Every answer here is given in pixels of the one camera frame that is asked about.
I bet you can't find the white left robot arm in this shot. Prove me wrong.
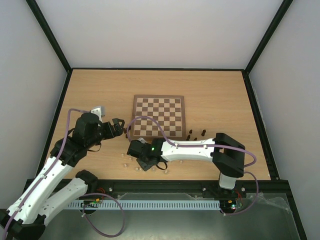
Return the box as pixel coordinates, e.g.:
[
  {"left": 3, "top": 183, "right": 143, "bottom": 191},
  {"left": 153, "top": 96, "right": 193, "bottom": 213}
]
[{"left": 0, "top": 109, "right": 125, "bottom": 240}]

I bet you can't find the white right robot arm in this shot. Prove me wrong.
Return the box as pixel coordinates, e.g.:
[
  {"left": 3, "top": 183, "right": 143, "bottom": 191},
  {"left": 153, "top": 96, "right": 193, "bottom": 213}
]
[{"left": 127, "top": 133, "right": 246, "bottom": 196}]

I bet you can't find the wooden chess board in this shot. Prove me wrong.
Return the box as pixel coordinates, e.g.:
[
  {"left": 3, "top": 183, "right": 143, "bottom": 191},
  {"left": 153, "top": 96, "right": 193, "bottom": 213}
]
[{"left": 129, "top": 94, "right": 187, "bottom": 140}]

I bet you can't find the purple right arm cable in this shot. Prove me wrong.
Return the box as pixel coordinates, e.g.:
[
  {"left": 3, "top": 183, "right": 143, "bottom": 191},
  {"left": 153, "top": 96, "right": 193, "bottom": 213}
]
[{"left": 125, "top": 115, "right": 262, "bottom": 217}]

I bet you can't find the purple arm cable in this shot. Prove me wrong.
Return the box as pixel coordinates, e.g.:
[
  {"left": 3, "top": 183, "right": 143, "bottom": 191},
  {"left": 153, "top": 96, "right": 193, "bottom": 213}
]
[
  {"left": 125, "top": 115, "right": 262, "bottom": 217},
  {"left": 3, "top": 108, "right": 92, "bottom": 233}
]

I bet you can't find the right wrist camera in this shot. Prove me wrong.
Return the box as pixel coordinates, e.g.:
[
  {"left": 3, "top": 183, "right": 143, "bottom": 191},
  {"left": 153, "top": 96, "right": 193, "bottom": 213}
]
[{"left": 137, "top": 137, "right": 147, "bottom": 144}]

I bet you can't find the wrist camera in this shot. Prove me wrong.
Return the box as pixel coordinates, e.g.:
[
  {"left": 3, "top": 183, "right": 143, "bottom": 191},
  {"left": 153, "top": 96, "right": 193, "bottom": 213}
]
[
  {"left": 137, "top": 137, "right": 147, "bottom": 144},
  {"left": 90, "top": 105, "right": 106, "bottom": 118}
]

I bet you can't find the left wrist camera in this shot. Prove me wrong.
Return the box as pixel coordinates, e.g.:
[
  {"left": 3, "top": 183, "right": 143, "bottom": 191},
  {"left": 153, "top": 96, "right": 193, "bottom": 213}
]
[{"left": 90, "top": 105, "right": 106, "bottom": 118}]

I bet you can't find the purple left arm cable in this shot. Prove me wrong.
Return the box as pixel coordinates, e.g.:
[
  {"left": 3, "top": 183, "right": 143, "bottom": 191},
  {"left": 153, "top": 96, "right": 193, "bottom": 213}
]
[{"left": 3, "top": 108, "right": 92, "bottom": 233}]

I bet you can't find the white slotted cable duct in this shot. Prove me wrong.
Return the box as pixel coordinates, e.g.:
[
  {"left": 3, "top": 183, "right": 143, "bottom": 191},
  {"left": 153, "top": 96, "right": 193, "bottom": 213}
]
[{"left": 67, "top": 200, "right": 221, "bottom": 211}]

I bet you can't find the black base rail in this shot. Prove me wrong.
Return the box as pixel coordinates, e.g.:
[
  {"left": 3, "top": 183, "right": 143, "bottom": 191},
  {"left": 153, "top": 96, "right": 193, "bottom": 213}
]
[{"left": 24, "top": 178, "right": 291, "bottom": 198}]

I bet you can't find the black frame post left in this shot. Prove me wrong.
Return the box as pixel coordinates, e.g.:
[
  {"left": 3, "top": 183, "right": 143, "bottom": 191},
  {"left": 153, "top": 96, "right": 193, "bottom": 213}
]
[{"left": 25, "top": 0, "right": 72, "bottom": 73}]

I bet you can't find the black frame post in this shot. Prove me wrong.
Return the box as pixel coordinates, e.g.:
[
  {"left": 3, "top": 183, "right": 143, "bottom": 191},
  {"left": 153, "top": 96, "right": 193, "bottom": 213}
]
[
  {"left": 244, "top": 0, "right": 294, "bottom": 73},
  {"left": 25, "top": 0, "right": 72, "bottom": 73}
]

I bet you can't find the black frame post right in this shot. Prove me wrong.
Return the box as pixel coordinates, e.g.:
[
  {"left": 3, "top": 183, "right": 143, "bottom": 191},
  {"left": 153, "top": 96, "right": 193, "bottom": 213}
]
[{"left": 244, "top": 0, "right": 294, "bottom": 73}]

